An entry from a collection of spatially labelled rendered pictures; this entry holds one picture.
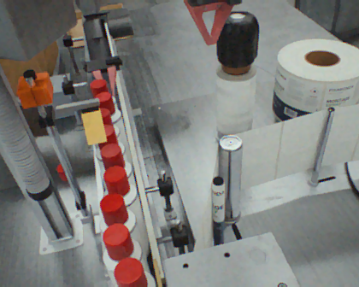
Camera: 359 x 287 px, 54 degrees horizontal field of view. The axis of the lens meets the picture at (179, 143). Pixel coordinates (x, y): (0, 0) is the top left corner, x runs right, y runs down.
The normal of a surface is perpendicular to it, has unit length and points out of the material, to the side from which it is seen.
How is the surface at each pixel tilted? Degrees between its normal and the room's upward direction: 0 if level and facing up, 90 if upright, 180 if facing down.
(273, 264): 0
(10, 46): 90
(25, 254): 0
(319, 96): 90
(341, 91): 90
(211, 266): 0
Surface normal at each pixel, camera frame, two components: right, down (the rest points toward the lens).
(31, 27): 0.93, 0.18
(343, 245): -0.07, -0.75
